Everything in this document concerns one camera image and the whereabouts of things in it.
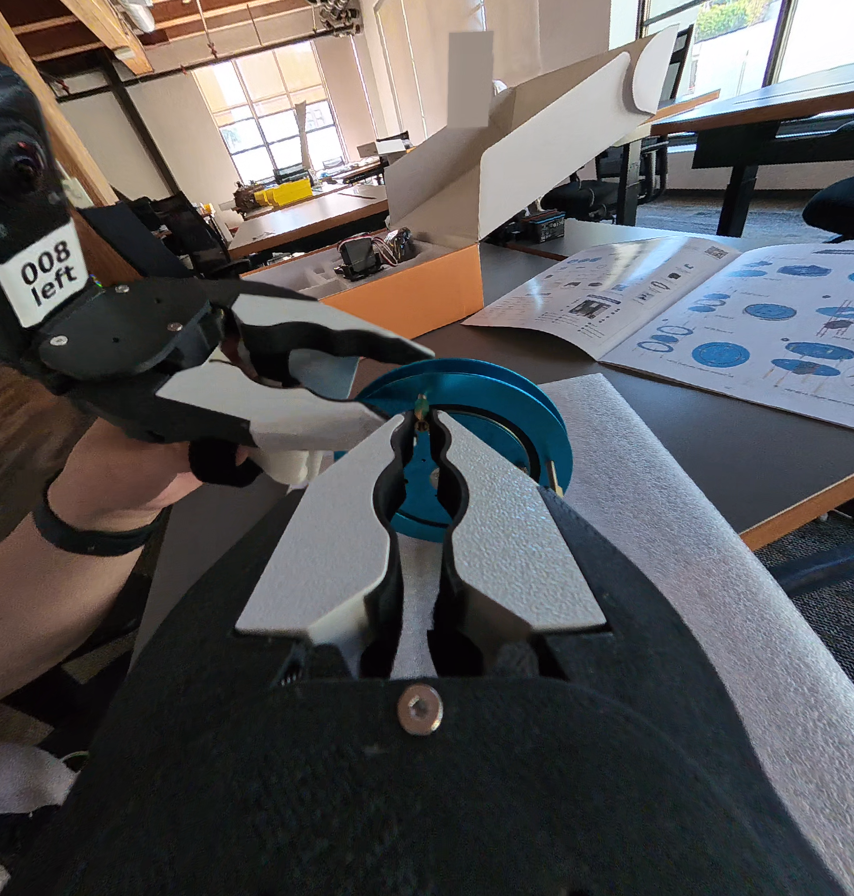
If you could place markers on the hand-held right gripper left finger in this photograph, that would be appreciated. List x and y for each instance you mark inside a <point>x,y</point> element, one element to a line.
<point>315,560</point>

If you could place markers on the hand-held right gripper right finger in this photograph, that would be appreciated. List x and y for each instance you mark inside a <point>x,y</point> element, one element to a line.
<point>525,560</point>

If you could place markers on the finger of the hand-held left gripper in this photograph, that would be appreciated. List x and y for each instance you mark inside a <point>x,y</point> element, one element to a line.
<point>308,315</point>
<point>294,420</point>

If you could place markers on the blue round metal base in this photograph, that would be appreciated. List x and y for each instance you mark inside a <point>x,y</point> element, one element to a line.
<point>469,385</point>

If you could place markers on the person's left forearm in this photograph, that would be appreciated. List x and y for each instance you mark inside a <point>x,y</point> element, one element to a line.
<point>35,616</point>

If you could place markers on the dark grey desk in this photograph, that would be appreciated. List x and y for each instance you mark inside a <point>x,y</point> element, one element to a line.
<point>734,462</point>

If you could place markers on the wood-edged black desk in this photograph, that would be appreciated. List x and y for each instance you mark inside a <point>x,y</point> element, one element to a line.
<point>783,98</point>

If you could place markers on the person's left hand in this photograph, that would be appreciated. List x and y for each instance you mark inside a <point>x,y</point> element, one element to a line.
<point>119,483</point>

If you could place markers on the black servo motor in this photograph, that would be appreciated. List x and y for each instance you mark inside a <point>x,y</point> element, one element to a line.
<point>358,259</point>

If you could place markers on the grey work table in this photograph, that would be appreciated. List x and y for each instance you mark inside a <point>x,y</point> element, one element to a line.
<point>308,217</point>

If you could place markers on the orange cardboard box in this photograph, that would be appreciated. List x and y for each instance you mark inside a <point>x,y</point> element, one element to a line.
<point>413,294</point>

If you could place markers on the stack of yellow bins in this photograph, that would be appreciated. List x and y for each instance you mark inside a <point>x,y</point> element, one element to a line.
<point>283,194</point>

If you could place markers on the white foam sheet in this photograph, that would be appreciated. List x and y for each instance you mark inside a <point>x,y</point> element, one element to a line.
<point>678,560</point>

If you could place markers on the black wristband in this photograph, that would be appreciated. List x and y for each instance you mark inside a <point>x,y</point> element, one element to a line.
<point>84,539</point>

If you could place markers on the black-framed grid window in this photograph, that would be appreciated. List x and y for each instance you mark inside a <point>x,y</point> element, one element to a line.
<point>273,105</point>
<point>720,42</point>

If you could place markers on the black box with blue label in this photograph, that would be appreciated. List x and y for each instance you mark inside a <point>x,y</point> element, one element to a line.
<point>539,225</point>

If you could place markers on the black office chair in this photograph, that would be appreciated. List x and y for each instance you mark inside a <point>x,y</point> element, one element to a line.
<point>595,192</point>

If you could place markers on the open instruction booklet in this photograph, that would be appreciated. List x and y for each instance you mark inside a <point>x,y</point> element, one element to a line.
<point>748,336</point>

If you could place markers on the black saddle stool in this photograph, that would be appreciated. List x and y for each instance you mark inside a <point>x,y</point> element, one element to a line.
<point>839,206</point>

